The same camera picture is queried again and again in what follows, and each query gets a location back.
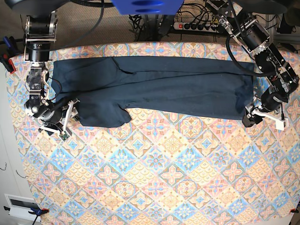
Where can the orange clamp lower right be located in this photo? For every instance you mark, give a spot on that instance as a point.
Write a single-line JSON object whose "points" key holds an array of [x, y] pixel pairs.
{"points": [[294, 211]]}

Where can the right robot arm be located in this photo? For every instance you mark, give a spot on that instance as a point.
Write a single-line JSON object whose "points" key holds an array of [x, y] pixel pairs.
{"points": [[40, 34]]}

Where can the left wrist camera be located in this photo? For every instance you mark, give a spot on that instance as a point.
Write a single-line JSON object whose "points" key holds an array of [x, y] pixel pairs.
{"points": [[281, 124]]}

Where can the blue clamp lower left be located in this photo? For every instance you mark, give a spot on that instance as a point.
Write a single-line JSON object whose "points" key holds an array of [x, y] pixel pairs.
{"points": [[32, 214]]}

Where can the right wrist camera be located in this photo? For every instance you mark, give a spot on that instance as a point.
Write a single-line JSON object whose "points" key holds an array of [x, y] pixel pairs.
{"points": [[64, 136]]}

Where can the white floor vent box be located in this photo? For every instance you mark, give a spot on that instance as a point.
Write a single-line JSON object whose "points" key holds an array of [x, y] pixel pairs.
{"points": [[19, 207]]}

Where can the dark blue t-shirt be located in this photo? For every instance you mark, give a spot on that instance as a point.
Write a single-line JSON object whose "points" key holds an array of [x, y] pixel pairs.
{"points": [[107, 87]]}

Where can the white power strip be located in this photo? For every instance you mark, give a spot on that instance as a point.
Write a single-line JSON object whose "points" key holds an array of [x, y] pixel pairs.
{"points": [[195, 26]]}

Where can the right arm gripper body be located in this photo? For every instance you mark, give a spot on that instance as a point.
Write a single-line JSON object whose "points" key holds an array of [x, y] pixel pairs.
{"points": [[54, 116]]}

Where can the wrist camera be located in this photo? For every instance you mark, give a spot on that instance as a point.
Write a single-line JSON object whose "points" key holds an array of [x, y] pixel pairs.
{"points": [[64, 136], [281, 124]]}

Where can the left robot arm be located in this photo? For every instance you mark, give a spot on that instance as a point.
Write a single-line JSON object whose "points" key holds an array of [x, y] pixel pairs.
{"points": [[237, 19]]}

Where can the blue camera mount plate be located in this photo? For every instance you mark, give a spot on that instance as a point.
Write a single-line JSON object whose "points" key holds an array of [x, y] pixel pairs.
{"points": [[147, 7]]}

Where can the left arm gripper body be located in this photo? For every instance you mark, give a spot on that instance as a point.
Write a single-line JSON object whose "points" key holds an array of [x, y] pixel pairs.
{"points": [[271, 107]]}

